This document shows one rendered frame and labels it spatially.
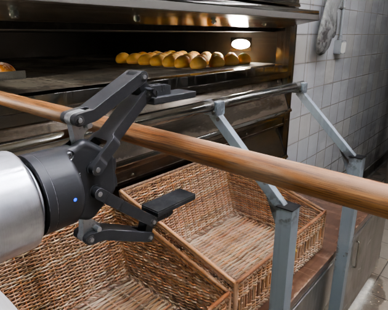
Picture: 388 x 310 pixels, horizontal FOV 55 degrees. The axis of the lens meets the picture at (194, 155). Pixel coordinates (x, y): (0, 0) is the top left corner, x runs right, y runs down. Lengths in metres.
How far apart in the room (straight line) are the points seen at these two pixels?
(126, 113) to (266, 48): 1.76
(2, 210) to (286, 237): 0.69
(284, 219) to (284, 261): 0.11
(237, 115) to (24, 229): 1.42
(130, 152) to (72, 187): 0.89
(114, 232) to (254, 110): 1.44
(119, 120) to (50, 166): 0.09
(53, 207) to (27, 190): 0.03
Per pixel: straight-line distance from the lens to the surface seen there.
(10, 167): 0.32
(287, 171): 0.38
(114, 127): 0.39
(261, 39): 2.13
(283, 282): 0.96
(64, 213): 0.34
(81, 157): 0.37
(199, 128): 1.46
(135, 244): 1.16
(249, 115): 1.74
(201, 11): 1.21
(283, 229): 0.89
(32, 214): 0.32
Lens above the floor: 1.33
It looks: 18 degrees down
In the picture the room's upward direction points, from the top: straight up
